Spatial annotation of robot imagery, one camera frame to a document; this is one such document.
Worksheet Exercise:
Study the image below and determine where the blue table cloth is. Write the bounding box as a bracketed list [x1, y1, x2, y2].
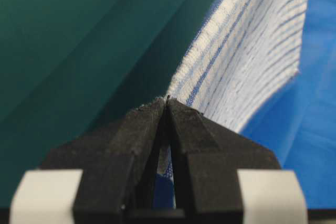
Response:
[169, 0, 335, 208]

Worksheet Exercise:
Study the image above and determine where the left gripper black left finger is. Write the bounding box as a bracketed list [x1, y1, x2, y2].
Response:
[9, 97, 168, 224]

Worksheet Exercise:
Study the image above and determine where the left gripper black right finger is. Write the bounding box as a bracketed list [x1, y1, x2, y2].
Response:
[167, 99, 306, 223]

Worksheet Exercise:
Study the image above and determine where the green backdrop cloth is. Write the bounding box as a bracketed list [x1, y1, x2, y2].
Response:
[1, 0, 213, 208]

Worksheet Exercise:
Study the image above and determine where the blue striped white towel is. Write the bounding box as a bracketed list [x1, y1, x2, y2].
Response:
[153, 0, 311, 180]

